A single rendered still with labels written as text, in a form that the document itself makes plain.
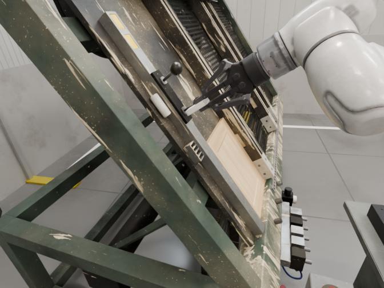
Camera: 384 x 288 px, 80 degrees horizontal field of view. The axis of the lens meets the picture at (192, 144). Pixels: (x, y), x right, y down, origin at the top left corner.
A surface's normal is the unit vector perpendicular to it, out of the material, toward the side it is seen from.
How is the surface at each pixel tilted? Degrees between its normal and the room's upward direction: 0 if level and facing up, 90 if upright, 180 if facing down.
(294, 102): 90
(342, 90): 70
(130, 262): 0
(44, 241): 0
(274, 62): 90
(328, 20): 50
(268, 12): 90
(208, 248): 90
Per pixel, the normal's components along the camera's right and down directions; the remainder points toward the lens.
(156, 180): -0.33, 0.47
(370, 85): -0.38, -0.22
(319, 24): -0.62, -0.27
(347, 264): -0.06, -0.88
